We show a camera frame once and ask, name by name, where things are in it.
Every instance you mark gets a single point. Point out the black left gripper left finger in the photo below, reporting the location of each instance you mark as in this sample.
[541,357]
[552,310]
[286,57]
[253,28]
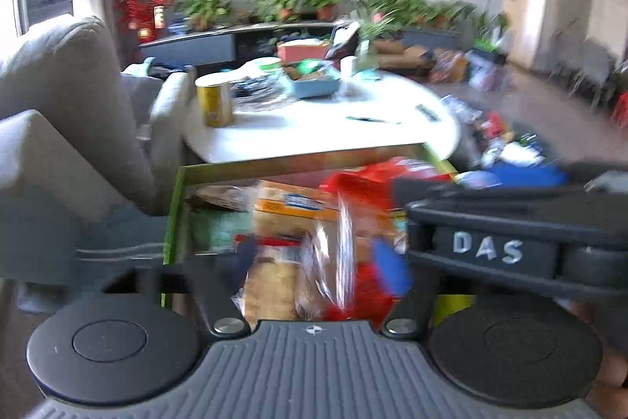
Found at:
[213,281]

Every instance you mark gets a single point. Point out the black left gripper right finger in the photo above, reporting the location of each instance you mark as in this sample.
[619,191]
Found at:
[413,287]

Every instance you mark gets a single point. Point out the red snack bag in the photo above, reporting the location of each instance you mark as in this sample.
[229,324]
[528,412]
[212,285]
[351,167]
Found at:
[390,185]

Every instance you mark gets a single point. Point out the long bread packet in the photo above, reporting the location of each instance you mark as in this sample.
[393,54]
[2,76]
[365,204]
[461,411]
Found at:
[269,288]

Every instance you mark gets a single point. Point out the clear cookie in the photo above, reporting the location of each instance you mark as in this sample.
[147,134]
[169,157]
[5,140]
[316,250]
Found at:
[326,283]

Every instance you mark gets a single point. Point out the orange bread packet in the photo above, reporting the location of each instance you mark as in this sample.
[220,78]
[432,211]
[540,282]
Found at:
[284,210]

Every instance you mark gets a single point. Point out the green cardboard box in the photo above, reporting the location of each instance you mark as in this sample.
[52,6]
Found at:
[213,203]

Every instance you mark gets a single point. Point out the dark round marble table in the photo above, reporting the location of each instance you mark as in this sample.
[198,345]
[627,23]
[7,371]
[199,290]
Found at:
[488,138]

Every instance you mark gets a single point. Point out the red stool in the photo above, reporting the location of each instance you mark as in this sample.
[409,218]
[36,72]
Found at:
[619,115]

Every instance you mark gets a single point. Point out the grey dining chair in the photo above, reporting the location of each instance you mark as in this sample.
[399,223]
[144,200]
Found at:
[584,62]

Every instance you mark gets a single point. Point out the grey sofa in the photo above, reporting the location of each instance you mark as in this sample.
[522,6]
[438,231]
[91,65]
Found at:
[89,154]

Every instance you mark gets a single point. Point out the black remote control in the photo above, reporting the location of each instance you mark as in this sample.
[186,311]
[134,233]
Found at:
[430,115]

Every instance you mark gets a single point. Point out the yellow canister white lid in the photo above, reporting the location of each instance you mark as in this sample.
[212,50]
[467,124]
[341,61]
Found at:
[214,96]

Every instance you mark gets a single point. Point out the black pen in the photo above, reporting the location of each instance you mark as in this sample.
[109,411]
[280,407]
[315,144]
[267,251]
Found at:
[365,119]

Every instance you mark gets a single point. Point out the white oval coffee table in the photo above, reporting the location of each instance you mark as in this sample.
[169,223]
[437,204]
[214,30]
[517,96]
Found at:
[314,126]

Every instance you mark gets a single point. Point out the blue grey tray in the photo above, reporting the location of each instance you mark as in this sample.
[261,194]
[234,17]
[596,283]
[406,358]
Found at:
[312,79]

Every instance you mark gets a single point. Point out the open cardboard box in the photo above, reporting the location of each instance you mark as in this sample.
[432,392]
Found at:
[395,56]

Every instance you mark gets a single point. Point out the red decorative plant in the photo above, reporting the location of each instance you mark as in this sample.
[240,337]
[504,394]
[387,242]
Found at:
[143,18]

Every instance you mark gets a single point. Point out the glass vase with plant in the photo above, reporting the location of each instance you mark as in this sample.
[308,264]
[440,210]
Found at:
[370,28]

